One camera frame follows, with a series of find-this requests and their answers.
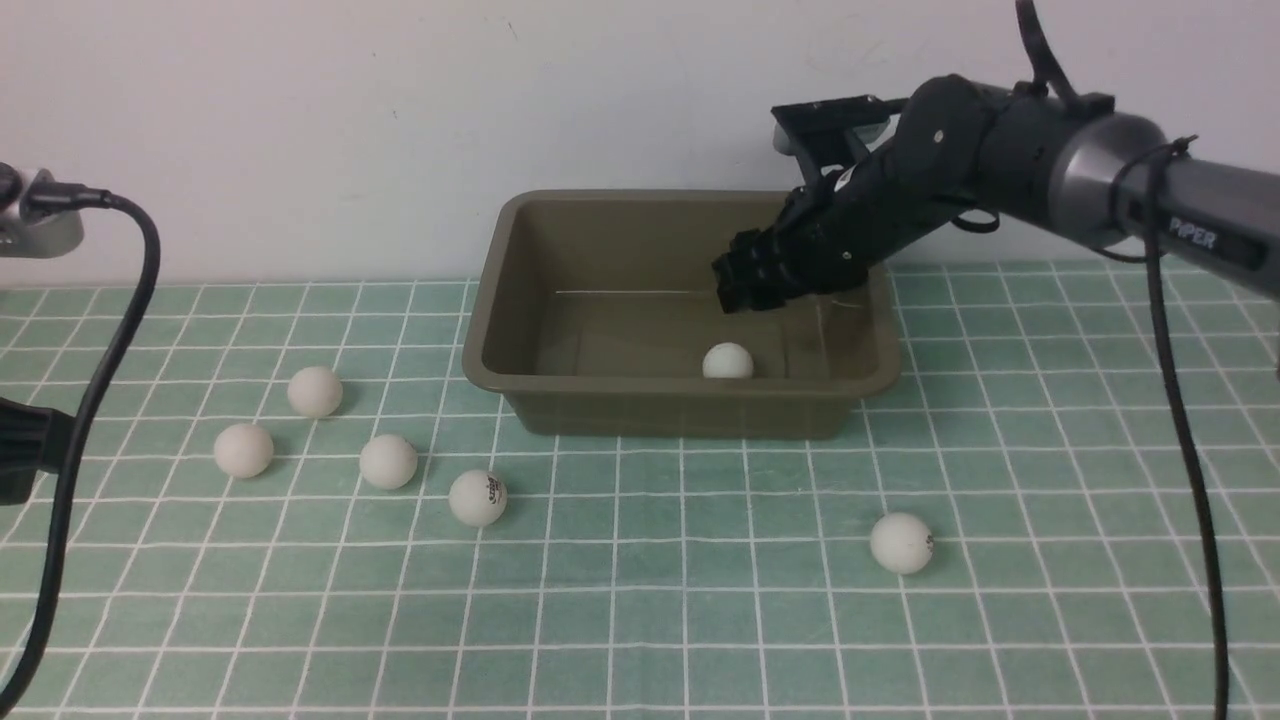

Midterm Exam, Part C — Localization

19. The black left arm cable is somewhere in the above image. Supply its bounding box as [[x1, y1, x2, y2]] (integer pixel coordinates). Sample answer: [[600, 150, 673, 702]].
[[0, 190, 163, 716]]

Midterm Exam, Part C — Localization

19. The olive green plastic bin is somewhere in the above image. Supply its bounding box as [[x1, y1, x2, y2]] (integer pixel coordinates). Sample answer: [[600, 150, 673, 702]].
[[462, 190, 902, 439]]

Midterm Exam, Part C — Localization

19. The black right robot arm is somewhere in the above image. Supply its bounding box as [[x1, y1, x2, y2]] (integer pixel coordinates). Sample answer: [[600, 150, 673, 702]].
[[712, 74, 1279, 313]]

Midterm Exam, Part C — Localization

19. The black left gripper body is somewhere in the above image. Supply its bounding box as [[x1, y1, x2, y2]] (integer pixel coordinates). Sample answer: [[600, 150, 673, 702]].
[[1, 398, 73, 506]]

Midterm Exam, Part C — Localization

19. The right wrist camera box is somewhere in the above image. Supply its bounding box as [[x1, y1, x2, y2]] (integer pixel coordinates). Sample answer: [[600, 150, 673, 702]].
[[771, 95, 908, 184]]

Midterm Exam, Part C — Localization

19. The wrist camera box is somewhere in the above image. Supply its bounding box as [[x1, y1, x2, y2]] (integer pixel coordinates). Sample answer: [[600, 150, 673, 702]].
[[1, 163, 113, 259], [771, 95, 908, 184]]

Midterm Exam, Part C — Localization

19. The white ping-pong ball with logo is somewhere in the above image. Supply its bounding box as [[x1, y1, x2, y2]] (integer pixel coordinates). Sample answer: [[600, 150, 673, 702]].
[[447, 469, 508, 528]]

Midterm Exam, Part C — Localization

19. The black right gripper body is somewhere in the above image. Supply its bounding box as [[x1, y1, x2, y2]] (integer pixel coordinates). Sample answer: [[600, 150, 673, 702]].
[[712, 76, 991, 313]]

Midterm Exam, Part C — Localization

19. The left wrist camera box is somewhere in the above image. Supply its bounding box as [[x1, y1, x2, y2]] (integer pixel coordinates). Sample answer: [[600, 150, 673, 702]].
[[1, 163, 113, 259]]

